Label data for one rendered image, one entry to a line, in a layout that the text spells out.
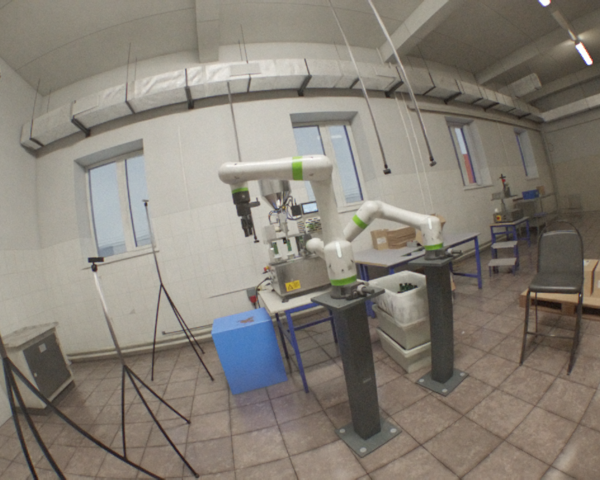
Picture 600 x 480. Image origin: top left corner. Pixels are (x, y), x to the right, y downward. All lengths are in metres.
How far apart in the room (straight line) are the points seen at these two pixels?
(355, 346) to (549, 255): 1.62
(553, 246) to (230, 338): 2.60
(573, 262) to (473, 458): 1.44
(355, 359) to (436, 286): 0.70
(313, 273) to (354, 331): 0.88
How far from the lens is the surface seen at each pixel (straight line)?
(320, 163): 1.16
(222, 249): 3.53
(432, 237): 1.61
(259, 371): 2.29
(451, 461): 1.56
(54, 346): 3.50
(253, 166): 1.21
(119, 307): 3.99
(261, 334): 2.16
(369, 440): 1.67
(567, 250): 2.23
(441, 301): 1.70
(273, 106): 4.13
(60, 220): 4.46
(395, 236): 3.40
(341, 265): 1.14
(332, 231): 1.30
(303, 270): 1.98
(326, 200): 1.31
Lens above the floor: 1.26
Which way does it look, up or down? 3 degrees down
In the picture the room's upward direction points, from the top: 12 degrees counter-clockwise
